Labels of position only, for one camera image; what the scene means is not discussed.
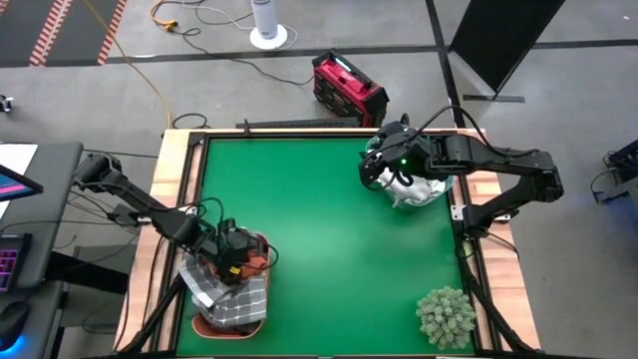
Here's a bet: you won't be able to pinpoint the light grey waffle towel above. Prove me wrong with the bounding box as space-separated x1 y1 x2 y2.
376 167 449 208

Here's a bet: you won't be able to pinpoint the black orange-striped floor mat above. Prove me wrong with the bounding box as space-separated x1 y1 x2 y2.
0 0 129 69

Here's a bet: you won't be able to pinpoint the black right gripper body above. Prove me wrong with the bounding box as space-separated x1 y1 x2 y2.
366 121 433 181

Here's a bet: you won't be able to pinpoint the yellow cable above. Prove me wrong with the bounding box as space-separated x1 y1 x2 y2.
82 0 173 130

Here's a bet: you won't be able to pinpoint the black divider panel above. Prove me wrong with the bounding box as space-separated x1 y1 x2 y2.
448 0 568 105

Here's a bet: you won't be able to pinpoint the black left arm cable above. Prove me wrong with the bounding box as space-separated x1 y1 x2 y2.
184 196 226 231

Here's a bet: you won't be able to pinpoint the white paper sheet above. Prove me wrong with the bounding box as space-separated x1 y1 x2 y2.
0 143 39 220

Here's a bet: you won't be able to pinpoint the black computer mouse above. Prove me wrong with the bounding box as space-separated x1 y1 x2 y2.
0 301 30 350

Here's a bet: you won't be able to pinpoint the green plastic basket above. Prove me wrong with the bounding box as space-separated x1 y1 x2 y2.
365 133 456 213

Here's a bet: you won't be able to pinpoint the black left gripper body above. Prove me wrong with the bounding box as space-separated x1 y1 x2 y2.
211 217 270 283

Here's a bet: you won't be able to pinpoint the red black toolbox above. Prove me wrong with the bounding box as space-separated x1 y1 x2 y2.
311 48 391 129

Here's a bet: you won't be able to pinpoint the black floor cable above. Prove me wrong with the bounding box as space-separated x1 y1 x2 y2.
171 27 316 87

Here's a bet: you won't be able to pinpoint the tablet screen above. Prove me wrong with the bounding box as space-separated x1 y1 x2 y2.
0 164 45 203

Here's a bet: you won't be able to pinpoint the artificial green plant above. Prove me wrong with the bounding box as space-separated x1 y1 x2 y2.
415 286 479 351

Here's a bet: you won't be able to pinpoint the grey desk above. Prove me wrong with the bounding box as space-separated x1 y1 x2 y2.
0 142 85 359

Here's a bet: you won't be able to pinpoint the grey checked towel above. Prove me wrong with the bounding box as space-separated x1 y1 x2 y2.
177 252 269 330

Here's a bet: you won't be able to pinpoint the black frame strut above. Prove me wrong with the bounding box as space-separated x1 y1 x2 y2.
117 268 198 356
458 238 537 356

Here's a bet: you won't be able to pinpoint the orange extension cable plug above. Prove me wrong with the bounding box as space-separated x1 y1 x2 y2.
149 0 179 32

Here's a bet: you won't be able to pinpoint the orange plastic basket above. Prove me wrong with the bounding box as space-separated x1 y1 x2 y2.
191 229 274 341

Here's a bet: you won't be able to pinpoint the black keyboard blue keys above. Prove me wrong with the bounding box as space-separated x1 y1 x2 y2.
0 232 32 295

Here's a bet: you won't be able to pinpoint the white tower fan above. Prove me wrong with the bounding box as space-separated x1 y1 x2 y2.
248 0 289 51

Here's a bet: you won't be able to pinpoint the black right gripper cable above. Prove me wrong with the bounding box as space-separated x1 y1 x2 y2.
358 148 415 193

